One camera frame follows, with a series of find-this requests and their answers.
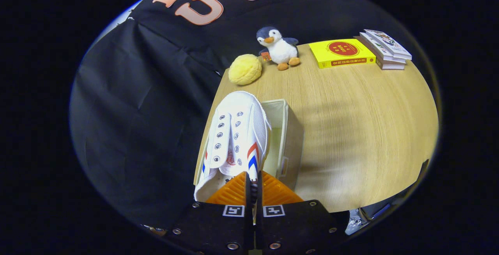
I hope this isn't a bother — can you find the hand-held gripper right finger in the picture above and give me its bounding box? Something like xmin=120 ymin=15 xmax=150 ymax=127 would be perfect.
xmin=255 ymin=170 xmax=349 ymax=255

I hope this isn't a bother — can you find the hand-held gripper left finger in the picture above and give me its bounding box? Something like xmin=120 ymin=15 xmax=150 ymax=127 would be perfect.
xmin=168 ymin=171 xmax=254 ymax=255

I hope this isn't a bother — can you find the brown fabric storage box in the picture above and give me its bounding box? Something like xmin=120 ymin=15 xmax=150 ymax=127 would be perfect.
xmin=194 ymin=99 xmax=304 ymax=191

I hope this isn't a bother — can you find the white canvas shoe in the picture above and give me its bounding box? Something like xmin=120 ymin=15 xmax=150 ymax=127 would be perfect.
xmin=194 ymin=91 xmax=272 ymax=203

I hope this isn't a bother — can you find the yellow bun plush toy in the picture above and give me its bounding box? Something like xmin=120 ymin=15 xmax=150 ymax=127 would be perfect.
xmin=228 ymin=54 xmax=262 ymax=86

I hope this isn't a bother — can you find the penguin plush toy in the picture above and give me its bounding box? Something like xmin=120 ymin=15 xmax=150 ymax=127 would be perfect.
xmin=256 ymin=27 xmax=301 ymax=71

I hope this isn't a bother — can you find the yellow book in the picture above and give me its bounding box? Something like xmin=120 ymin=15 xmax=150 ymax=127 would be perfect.
xmin=309 ymin=39 xmax=377 ymax=69

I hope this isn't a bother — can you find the white illustrated cover book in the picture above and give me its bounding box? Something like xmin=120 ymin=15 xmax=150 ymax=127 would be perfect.
xmin=364 ymin=29 xmax=412 ymax=60

